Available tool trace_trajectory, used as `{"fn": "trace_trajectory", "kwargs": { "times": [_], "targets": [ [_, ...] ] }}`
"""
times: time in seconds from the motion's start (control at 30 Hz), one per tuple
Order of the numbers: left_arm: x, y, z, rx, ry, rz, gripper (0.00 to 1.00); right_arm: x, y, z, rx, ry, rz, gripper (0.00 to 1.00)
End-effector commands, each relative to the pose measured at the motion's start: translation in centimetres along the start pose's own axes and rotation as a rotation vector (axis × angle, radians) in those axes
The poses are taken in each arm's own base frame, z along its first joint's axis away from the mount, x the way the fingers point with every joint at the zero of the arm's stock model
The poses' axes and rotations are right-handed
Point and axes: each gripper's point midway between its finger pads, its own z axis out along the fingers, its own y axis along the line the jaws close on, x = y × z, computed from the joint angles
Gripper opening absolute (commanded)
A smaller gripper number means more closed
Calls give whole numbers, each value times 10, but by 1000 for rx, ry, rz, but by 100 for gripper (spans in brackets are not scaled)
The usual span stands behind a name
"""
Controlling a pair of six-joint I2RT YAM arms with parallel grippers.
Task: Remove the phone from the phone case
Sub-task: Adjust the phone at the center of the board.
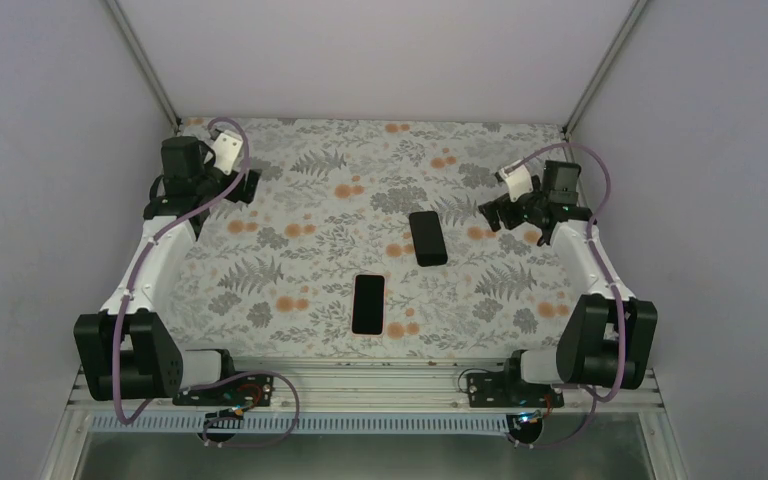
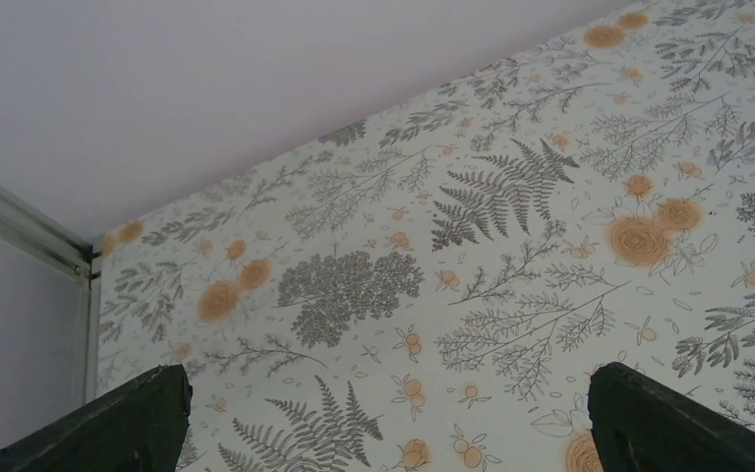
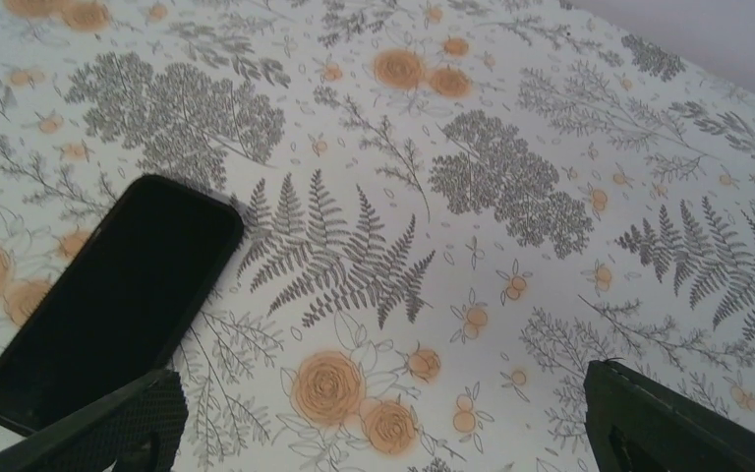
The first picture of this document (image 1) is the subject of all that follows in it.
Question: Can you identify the pink-edged black smartphone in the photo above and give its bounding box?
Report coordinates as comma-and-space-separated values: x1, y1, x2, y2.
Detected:
350, 274, 386, 336

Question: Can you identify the black phone case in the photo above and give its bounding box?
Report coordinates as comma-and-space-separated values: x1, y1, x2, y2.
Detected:
408, 211, 448, 267

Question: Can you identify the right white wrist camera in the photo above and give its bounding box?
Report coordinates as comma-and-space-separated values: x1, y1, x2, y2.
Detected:
496, 165, 534, 202

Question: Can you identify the aluminium rail frame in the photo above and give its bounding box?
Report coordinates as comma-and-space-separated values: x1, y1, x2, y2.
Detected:
67, 357, 665, 414

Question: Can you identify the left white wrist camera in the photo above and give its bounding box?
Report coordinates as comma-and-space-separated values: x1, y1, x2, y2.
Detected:
211, 131, 244, 175

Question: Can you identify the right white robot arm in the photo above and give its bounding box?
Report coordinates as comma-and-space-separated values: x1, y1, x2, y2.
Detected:
479, 161, 658, 407

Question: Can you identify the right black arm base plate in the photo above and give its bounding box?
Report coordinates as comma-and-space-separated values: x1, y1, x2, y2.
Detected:
465, 371, 565, 409

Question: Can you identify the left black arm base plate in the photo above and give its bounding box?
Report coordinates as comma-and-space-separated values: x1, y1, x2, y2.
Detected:
172, 374, 274, 408

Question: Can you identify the floral patterned table mat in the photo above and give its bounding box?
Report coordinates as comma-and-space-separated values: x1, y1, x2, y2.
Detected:
162, 119, 576, 359

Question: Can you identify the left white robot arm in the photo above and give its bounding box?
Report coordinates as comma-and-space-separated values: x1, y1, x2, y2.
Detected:
73, 131, 260, 405

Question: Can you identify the white slotted cable duct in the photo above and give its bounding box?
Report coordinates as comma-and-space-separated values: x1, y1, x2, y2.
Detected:
89, 412, 509, 435

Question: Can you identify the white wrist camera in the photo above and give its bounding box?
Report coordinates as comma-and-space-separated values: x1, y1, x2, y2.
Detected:
496, 165, 534, 202
211, 131, 244, 175

